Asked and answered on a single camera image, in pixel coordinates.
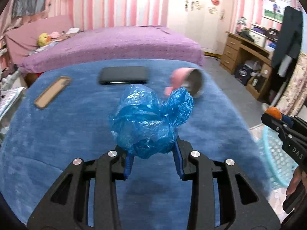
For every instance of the yellow duck plush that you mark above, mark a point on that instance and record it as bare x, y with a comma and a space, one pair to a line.
44, 39

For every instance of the black phone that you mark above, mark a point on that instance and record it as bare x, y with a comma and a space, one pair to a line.
123, 75

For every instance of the dark hanging coat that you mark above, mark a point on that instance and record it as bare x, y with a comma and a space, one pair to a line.
289, 41

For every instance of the tan phone case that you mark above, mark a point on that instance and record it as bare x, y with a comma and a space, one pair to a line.
51, 92

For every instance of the light blue plastic basket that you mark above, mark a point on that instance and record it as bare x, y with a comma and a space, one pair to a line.
280, 166

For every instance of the purple bedspread bed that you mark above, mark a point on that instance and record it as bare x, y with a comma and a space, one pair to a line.
125, 42

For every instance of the right hand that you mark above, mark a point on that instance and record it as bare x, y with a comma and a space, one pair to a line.
297, 176

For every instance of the wooden desk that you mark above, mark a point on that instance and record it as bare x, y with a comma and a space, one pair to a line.
239, 51

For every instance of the pink steel-lined mug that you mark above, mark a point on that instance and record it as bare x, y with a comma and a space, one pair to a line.
190, 78

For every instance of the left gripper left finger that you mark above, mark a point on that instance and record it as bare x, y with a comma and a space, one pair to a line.
84, 195

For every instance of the pink headboard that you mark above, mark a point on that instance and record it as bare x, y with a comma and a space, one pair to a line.
22, 40

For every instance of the white wardrobe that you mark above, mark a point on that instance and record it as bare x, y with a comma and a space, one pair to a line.
204, 21

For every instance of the blue plastic bag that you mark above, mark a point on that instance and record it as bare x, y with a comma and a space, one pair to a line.
144, 125

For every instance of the floral curtain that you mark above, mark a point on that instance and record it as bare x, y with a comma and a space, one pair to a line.
294, 95

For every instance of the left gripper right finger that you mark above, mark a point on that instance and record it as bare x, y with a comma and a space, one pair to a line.
222, 195

